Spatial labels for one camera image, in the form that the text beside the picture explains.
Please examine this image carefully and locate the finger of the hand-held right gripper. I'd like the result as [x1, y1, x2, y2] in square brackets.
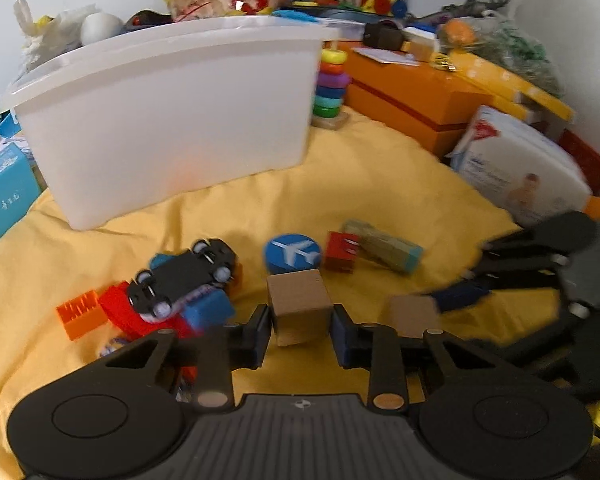
[462, 234, 568, 281]
[430, 270, 588, 356]

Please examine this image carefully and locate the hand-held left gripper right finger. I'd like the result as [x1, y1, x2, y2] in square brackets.
[330, 304, 496, 412]

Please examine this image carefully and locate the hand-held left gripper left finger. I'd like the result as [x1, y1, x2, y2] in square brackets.
[97, 304, 272, 409]

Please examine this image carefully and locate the plain wooden cube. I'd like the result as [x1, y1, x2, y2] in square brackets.
[266, 269, 333, 347]
[387, 294, 442, 338]

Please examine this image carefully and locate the white plastic storage bin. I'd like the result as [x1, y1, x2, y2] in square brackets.
[2, 14, 342, 232]

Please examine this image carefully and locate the blue toy block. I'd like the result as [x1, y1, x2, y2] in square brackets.
[180, 290, 236, 335]
[149, 254, 182, 272]

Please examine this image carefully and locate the red wooden block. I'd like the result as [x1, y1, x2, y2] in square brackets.
[324, 231, 362, 274]

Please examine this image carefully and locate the blue round airplane block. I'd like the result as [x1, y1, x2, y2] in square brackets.
[264, 234, 323, 276]

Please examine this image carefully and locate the olive teal rectangular block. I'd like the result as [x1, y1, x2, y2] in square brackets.
[342, 220, 425, 275]

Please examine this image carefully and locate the white baby wipes pack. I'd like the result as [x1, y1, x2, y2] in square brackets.
[450, 105, 593, 228]

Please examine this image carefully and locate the upside-down black toy car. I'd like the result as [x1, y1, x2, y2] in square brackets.
[127, 238, 240, 322]

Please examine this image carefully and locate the red box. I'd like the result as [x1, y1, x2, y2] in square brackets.
[557, 130, 600, 196]

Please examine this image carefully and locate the yellow blanket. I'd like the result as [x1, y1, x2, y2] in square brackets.
[0, 105, 531, 480]

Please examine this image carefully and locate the red plastic toy block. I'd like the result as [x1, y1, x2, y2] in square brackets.
[99, 284, 201, 342]

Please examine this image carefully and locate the yellow flat box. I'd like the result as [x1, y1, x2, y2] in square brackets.
[447, 50, 576, 123]

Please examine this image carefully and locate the orange comb-shaped block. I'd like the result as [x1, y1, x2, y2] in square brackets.
[56, 290, 108, 341]

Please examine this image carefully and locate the orange box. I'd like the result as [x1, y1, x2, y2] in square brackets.
[336, 40, 496, 158]

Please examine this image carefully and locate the green mesh bag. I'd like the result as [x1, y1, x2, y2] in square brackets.
[472, 12, 563, 98]

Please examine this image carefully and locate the orange round toy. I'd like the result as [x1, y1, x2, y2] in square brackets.
[440, 19, 476, 46]

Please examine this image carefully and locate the white paper sheet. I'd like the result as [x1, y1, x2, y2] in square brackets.
[352, 46, 423, 67]

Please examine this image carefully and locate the white blue small box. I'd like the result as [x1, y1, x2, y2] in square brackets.
[402, 26, 441, 61]

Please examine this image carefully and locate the black power adapter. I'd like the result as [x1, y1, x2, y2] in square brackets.
[362, 20, 406, 52]

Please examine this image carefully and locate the teal blue box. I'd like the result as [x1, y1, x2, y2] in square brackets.
[0, 142, 38, 242]

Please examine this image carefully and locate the blue white carton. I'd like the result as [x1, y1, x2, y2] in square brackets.
[0, 110, 33, 156]

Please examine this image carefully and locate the white round object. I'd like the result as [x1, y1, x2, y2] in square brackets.
[80, 11, 123, 45]

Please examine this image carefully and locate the white plastic bag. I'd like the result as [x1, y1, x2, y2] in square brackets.
[12, 0, 101, 76]

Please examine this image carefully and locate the rainbow ring stacking toy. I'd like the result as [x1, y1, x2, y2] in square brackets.
[310, 42, 352, 131]

